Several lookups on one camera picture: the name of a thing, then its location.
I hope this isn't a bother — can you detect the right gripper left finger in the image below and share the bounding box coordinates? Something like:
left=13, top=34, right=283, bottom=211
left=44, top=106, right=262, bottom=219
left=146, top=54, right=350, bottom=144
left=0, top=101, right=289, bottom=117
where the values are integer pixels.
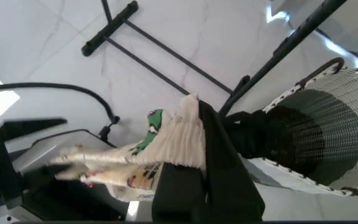
left=152, top=161, right=210, bottom=222

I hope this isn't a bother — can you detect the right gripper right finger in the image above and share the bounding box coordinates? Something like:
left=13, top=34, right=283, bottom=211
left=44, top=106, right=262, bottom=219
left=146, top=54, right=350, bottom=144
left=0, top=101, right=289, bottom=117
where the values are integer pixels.
left=198, top=99, right=266, bottom=222

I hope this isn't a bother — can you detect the cream printed garment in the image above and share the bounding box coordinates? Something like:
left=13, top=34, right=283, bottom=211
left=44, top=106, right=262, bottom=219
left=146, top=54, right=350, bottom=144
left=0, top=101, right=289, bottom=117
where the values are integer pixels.
left=50, top=93, right=207, bottom=203

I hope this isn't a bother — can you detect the white laundry basket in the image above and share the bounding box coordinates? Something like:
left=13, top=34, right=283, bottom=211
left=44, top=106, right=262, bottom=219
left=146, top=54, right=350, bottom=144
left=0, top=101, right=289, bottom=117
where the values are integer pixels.
left=261, top=57, right=358, bottom=198

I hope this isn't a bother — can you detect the black clothes rack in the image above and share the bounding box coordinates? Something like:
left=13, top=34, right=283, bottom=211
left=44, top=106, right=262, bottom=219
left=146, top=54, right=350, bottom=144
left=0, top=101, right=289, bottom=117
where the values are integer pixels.
left=81, top=0, right=349, bottom=121

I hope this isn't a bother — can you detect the black cable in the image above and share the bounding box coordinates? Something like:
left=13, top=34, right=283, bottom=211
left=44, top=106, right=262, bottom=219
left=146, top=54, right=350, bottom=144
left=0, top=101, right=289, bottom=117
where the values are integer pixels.
left=0, top=74, right=121, bottom=144

